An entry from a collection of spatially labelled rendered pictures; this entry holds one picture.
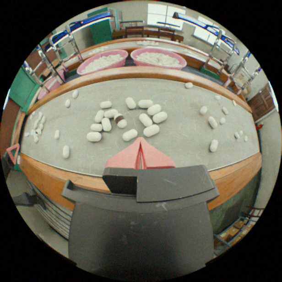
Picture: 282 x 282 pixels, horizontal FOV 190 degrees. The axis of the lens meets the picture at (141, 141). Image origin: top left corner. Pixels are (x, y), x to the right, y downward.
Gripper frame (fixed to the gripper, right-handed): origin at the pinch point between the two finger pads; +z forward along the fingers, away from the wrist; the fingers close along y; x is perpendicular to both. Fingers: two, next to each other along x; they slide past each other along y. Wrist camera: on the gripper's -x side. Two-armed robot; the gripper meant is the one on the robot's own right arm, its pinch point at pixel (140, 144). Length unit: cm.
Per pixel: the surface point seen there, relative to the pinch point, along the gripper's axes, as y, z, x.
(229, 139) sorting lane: -31.1, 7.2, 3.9
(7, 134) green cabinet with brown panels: 95, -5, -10
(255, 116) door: -432, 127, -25
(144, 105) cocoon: -0.9, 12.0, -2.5
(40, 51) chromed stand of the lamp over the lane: 37, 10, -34
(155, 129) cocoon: -3.1, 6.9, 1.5
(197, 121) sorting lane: -16.0, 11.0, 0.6
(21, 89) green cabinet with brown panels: 94, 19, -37
